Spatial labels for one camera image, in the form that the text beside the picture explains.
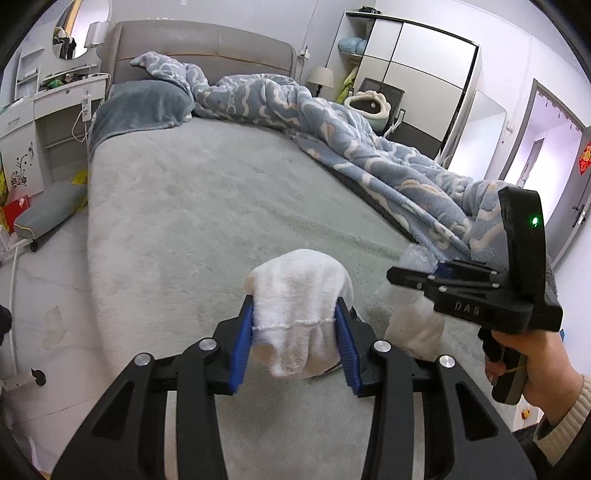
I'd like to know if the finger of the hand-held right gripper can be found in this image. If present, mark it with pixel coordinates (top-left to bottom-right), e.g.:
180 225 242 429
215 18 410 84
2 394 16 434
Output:
436 259 502 281
387 267 499 301

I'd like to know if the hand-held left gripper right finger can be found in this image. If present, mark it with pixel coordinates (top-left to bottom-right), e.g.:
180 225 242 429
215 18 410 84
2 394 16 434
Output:
335 300 539 480

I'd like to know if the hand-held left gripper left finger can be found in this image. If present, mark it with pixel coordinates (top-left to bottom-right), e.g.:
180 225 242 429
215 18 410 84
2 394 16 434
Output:
51 295 256 480

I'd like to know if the white sock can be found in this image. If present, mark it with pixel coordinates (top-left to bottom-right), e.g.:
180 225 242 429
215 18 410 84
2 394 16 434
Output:
244 248 355 380
383 302 446 363

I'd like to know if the person's right forearm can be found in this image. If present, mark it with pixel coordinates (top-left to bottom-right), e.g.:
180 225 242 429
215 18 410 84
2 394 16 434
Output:
533 374 591 480

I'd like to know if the person's right hand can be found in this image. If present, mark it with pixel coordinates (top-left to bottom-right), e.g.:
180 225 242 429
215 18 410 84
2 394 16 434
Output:
485 329 584 409

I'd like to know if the grey door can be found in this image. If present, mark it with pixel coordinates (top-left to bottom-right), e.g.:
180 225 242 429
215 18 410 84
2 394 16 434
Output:
554 152 591 278

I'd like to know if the blue patterned blanket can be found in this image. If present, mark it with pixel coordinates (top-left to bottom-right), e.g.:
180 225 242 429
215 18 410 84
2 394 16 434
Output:
130 51 555 296

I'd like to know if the grey bed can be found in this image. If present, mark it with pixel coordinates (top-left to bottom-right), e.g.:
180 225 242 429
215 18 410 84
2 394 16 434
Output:
85 21 555 480

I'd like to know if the white and green pet bed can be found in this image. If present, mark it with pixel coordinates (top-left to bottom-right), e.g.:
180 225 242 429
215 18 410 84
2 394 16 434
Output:
346 91 393 131

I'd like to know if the black office chair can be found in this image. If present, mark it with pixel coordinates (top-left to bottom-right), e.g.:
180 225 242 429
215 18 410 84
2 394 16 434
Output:
358 78 408 138

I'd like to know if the crumpled clear floor wrapper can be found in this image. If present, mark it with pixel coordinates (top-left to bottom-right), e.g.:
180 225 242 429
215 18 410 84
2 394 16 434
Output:
43 306 64 348

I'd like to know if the white and black wardrobe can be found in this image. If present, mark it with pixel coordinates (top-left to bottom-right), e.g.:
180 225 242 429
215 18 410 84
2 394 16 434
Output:
325 9 481 160

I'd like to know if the bedside lamp with shade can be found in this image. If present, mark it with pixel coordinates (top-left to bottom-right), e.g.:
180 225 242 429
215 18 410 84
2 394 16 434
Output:
307 67 337 99

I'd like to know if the yellow plastic bag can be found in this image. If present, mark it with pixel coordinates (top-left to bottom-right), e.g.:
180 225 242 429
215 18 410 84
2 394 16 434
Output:
69 168 89 210

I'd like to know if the white clothes rack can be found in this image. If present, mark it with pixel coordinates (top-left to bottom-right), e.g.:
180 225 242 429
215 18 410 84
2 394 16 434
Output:
0 231 47 393

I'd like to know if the grey cushioned wheeled stool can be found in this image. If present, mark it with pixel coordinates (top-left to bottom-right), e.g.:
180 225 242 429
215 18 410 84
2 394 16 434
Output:
14 181 88 252

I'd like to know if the grey-blue pillow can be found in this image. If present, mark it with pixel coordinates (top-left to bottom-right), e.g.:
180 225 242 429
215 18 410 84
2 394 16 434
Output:
90 80 197 153

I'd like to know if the red box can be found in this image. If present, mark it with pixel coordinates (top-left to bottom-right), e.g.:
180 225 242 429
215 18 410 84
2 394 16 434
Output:
2 194 31 232

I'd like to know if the white dressing table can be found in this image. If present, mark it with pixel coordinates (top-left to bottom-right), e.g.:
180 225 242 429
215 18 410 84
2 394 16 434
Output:
0 46 112 232

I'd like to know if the white dresser lamp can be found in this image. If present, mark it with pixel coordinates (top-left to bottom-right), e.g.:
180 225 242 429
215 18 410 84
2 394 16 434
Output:
85 22 110 49

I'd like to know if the white controller with cable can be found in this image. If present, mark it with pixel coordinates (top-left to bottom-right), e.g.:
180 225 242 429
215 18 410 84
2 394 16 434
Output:
73 91 93 145

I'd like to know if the oval wall mirror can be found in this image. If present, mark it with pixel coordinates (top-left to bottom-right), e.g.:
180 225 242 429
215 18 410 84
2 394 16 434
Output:
53 0 113 61

